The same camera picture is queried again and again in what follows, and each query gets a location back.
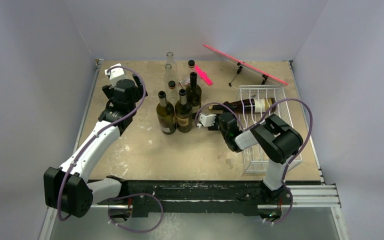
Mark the gold foil wine bottle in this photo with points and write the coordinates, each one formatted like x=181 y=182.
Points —
x=238 y=105

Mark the dark green wine bottle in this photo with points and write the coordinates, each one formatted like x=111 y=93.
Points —
x=194 y=93

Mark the pink framed mirror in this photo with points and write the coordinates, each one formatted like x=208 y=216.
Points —
x=243 y=65

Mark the black table front frame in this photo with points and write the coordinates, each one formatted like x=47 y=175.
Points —
x=246 y=197

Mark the small red box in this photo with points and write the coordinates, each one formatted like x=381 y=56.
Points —
x=184 y=82

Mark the dark bottle silver cap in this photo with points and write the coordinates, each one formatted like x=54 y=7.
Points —
x=183 y=112

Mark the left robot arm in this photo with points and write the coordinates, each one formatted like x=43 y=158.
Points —
x=67 y=188

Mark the clear bottle black cap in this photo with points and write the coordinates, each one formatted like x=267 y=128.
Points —
x=192 y=69

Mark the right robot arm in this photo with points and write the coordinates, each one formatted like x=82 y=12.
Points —
x=279 y=141

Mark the pink plastic clip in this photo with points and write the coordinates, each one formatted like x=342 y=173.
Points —
x=203 y=75

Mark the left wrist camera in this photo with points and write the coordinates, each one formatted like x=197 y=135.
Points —
x=115 y=74

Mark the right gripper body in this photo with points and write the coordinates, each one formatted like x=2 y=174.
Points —
x=218 y=121

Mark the white wire wine rack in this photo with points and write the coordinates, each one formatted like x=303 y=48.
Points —
x=265 y=115

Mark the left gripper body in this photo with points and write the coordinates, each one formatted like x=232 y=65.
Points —
x=139 y=90

